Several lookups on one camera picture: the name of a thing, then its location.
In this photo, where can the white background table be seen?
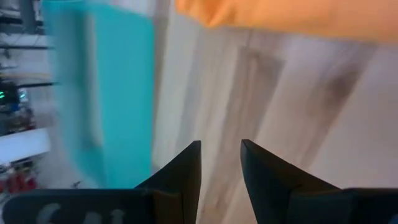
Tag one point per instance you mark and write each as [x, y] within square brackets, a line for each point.
[21, 146]

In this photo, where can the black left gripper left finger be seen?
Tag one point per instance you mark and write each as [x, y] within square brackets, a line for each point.
[180, 186]

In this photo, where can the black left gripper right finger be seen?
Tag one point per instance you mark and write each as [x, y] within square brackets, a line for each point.
[273, 186]

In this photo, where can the teal translucent plastic basket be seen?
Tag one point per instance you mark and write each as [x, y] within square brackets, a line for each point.
[124, 93]

